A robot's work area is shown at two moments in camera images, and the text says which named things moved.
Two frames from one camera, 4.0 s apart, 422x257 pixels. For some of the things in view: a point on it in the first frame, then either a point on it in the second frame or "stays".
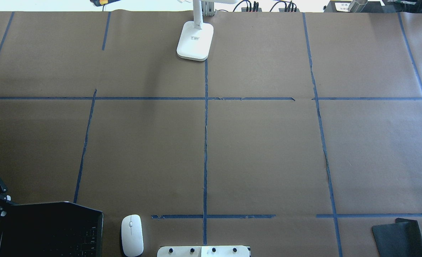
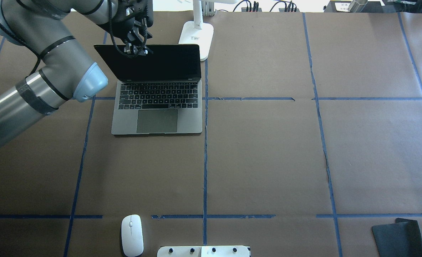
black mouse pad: [402, 238] stays
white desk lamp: [196, 36] stays
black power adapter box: [244, 9] stays
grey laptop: [58, 229] -> [160, 93]
